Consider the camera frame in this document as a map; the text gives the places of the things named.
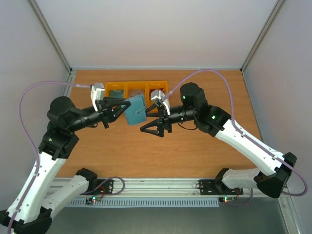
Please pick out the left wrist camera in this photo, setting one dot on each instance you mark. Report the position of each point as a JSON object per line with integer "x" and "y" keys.
{"x": 97, "y": 94}

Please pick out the white pink cards stack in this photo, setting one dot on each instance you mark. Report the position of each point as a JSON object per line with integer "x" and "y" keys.
{"x": 135, "y": 92}

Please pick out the teal cards stack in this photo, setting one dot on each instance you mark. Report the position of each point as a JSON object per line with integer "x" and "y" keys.
{"x": 116, "y": 93}

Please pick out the right yellow bin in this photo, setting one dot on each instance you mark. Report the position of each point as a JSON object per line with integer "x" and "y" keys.
{"x": 154, "y": 85}

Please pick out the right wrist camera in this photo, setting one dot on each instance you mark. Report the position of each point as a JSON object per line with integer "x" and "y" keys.
{"x": 158, "y": 97}

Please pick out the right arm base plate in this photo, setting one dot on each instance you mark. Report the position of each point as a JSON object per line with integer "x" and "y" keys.
{"x": 212, "y": 187}

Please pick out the circuit board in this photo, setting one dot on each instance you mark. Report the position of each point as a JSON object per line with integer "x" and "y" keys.
{"x": 92, "y": 200}
{"x": 227, "y": 199}

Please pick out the right circuit board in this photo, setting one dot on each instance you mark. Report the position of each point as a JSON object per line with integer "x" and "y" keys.
{"x": 227, "y": 199}

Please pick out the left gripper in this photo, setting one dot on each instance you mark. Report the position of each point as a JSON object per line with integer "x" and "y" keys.
{"x": 105, "y": 112}

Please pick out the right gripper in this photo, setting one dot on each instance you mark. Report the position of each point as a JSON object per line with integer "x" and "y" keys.
{"x": 162, "y": 118}

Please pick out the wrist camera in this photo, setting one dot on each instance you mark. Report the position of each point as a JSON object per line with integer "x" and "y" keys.
{"x": 158, "y": 97}
{"x": 97, "y": 94}

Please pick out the middle yellow bin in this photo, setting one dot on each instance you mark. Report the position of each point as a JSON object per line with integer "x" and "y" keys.
{"x": 134, "y": 88}

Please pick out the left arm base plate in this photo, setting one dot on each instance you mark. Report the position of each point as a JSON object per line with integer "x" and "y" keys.
{"x": 99, "y": 187}

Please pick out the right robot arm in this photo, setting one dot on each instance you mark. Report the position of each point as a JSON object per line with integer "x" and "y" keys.
{"x": 273, "y": 168}

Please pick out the yellow bin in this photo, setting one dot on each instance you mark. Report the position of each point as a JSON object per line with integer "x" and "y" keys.
{"x": 134, "y": 88}
{"x": 154, "y": 85}
{"x": 114, "y": 86}

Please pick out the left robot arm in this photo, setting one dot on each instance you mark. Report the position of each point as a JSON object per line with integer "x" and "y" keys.
{"x": 32, "y": 212}

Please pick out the grey slotted cable duct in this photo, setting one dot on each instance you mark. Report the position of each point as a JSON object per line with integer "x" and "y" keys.
{"x": 150, "y": 202}

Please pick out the aluminium front rail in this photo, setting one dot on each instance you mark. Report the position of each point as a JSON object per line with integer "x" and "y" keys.
{"x": 152, "y": 187}

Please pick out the left circuit board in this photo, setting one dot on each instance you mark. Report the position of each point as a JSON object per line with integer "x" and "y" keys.
{"x": 92, "y": 200}

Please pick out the left yellow bin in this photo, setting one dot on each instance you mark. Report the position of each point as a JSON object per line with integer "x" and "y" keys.
{"x": 114, "y": 86}

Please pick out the teal card holder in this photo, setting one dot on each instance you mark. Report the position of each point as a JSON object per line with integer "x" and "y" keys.
{"x": 135, "y": 113}

